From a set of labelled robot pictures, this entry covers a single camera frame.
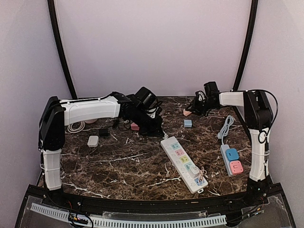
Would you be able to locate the grey-blue short power strip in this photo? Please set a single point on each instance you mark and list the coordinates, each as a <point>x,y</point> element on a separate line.
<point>223,149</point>

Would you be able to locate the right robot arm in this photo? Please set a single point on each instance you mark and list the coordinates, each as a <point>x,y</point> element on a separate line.
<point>258,117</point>

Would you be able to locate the white slotted cable duct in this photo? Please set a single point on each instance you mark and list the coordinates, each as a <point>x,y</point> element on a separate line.
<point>131,220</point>

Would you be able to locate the black power adapter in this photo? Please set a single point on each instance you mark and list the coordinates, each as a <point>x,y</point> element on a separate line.
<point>103,132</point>

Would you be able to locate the blue charger block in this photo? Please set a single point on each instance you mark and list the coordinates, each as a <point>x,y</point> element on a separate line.
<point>188,123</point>

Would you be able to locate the pink square adapter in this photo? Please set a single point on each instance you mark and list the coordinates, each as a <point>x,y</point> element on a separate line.
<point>236,167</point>

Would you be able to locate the black front frame rail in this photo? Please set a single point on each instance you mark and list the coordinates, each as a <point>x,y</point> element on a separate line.
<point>93,205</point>

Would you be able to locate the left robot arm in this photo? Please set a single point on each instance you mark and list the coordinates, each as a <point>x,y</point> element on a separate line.
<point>58,114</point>

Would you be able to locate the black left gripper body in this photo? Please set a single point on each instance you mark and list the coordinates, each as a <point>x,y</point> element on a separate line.
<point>147,127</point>

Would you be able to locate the pink triangular power strip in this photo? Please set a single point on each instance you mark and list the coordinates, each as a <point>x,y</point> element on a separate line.
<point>134,127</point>

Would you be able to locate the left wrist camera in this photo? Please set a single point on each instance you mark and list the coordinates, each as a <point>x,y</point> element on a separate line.
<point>145,98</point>

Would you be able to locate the white square plug adapter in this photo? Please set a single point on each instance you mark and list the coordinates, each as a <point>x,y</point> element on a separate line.
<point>93,141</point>

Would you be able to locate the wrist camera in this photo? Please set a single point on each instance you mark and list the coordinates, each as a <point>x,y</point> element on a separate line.
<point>145,98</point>
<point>211,89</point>

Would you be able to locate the white charger with cable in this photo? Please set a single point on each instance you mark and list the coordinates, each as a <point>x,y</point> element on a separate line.
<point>198,173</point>

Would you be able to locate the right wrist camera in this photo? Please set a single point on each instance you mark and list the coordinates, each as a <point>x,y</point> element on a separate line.
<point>211,89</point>

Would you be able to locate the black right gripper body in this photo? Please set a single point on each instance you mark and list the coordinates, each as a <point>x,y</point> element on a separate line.
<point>201,107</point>

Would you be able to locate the long white power strip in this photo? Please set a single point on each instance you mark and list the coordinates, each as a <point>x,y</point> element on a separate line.
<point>182,162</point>

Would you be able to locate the round pink power socket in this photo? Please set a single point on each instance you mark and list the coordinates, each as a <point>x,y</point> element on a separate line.
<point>90,121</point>

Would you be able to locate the blue square adapter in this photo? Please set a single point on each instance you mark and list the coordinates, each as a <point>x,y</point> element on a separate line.
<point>232,154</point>

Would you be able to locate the pink charger block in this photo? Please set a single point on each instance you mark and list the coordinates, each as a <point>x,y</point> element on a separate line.
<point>186,113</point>

